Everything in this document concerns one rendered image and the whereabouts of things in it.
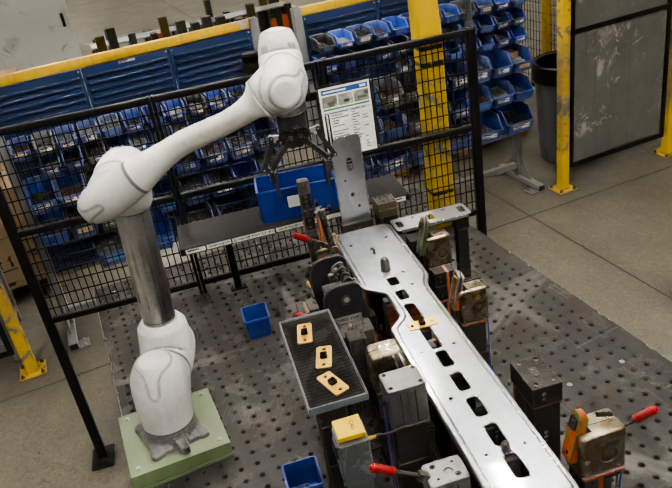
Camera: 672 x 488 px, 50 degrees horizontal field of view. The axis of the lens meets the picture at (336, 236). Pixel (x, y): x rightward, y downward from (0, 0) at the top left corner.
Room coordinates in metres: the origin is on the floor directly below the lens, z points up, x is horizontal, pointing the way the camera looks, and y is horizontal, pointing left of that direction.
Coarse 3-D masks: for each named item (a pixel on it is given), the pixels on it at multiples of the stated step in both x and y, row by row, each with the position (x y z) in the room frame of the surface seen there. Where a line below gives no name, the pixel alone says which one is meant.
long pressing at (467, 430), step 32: (384, 224) 2.37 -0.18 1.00; (352, 256) 2.16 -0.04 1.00; (384, 288) 1.93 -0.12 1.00; (416, 288) 1.90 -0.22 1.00; (448, 320) 1.70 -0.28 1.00; (416, 352) 1.58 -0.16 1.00; (448, 352) 1.56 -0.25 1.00; (448, 384) 1.43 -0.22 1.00; (480, 384) 1.41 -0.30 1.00; (448, 416) 1.31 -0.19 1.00; (512, 416) 1.28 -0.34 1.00; (480, 448) 1.20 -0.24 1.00; (512, 448) 1.18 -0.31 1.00; (544, 448) 1.17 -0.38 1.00; (480, 480) 1.10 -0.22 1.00; (512, 480) 1.09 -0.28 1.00; (544, 480) 1.08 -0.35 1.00
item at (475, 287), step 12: (468, 288) 1.78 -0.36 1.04; (480, 288) 1.78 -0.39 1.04; (468, 300) 1.77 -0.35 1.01; (480, 300) 1.77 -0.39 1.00; (456, 312) 1.79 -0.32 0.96; (468, 312) 1.77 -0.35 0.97; (480, 312) 1.77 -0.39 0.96; (468, 324) 1.76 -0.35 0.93; (480, 324) 1.78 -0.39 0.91; (468, 336) 1.77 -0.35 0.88; (480, 336) 1.78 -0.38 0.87; (480, 348) 1.77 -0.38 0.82
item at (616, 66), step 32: (576, 0) 4.39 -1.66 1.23; (608, 0) 4.47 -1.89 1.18; (640, 0) 4.56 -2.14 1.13; (576, 32) 4.38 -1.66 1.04; (608, 32) 4.48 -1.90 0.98; (640, 32) 4.57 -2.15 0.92; (576, 64) 4.40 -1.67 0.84; (608, 64) 4.50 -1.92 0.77; (640, 64) 4.58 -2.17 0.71; (576, 96) 4.40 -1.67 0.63; (608, 96) 4.50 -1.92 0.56; (640, 96) 4.59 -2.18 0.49; (576, 128) 4.41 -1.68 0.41; (608, 128) 4.50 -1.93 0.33; (640, 128) 4.61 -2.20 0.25; (576, 160) 4.41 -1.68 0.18
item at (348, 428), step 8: (352, 416) 1.19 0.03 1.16; (336, 424) 1.18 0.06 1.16; (344, 424) 1.17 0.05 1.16; (352, 424) 1.17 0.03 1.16; (360, 424) 1.16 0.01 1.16; (336, 432) 1.15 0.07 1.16; (344, 432) 1.15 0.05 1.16; (352, 432) 1.14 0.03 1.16; (360, 432) 1.14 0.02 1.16; (344, 440) 1.13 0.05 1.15
